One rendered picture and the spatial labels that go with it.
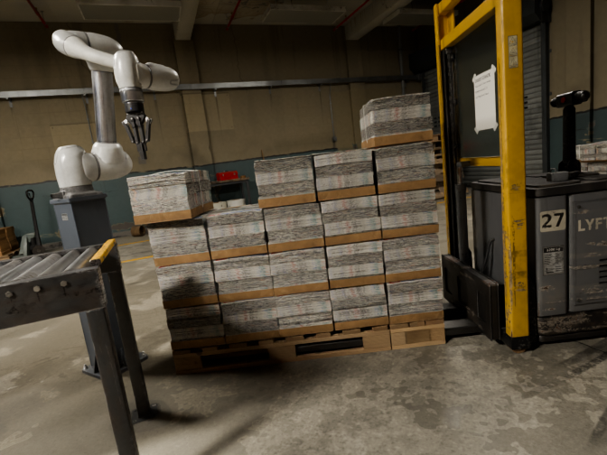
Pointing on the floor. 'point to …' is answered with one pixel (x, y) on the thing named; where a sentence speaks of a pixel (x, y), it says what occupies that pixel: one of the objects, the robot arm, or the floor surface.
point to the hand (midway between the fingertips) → (143, 151)
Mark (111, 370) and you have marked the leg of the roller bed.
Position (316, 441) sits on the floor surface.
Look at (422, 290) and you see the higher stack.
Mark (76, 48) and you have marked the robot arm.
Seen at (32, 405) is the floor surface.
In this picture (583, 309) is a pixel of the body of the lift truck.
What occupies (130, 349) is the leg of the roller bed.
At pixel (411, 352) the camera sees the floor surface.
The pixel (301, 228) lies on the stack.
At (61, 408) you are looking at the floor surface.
